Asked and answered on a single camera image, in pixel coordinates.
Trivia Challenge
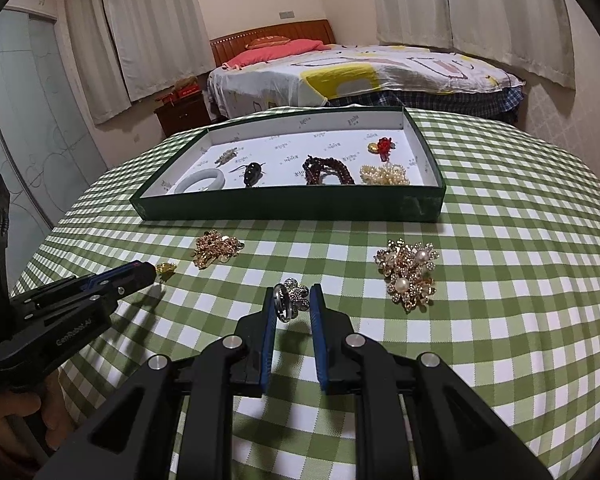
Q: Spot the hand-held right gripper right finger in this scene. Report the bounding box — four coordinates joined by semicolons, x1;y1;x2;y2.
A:
309;282;553;480

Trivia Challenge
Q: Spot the cream pearl bracelet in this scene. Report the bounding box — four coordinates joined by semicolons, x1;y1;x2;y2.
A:
359;162;411;186

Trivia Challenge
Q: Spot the person's left hand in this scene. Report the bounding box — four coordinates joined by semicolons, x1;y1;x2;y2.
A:
0;374;76;461

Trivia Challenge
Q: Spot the white jade bangle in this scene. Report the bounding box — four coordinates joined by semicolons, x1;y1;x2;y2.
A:
174;169;227;195

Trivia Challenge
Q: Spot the black pendant with cord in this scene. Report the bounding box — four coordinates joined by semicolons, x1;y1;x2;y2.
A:
230;161;268;188

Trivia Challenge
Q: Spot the dark wooden nightstand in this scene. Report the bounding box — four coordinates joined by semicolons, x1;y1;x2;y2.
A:
154;95;213;137

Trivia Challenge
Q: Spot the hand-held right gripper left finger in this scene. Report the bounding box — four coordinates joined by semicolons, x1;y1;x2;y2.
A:
35;287;281;480

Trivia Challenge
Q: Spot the pink pillow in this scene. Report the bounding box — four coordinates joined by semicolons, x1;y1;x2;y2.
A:
223;39;326;70

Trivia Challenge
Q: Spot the gold pearl flower brooch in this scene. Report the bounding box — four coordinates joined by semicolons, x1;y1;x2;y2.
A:
375;240;440;313

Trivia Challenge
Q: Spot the red and gold charm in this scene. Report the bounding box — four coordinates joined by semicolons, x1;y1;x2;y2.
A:
366;136;397;163

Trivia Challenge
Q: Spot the silver flower ring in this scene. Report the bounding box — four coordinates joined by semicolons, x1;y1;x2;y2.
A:
272;277;311;322

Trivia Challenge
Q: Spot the white curtain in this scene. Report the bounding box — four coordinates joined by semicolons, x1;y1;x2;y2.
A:
62;0;133;126
367;0;456;53
97;0;216;103
437;0;578;91

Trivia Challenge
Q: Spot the blue plaid bed blanket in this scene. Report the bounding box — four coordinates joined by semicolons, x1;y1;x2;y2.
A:
330;85;523;123

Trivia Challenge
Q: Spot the dark red bead bracelet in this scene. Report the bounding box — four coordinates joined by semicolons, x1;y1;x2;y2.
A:
301;155;356;186

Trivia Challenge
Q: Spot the red flat box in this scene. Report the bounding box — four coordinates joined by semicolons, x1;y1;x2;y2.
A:
160;85;201;103

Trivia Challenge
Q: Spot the gold cluster brooch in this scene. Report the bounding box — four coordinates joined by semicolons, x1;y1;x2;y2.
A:
192;229;245;270

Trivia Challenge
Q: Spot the red embroidered cushion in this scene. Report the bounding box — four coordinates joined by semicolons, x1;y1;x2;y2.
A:
245;35;293;51

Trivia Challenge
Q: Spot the wooden headboard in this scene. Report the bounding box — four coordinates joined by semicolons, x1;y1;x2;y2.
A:
210;19;337;68

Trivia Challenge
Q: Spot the green shallow box tray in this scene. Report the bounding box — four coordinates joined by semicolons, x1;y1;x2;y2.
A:
129;106;447;223

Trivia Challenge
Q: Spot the frosted glass wardrobe door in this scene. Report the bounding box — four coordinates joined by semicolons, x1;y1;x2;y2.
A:
0;7;108;241

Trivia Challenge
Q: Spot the bed with patterned sheet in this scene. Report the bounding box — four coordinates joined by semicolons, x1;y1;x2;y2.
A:
207;42;526;108

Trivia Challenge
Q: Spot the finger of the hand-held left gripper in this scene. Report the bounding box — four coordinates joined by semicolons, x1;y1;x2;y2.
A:
10;261;159;322

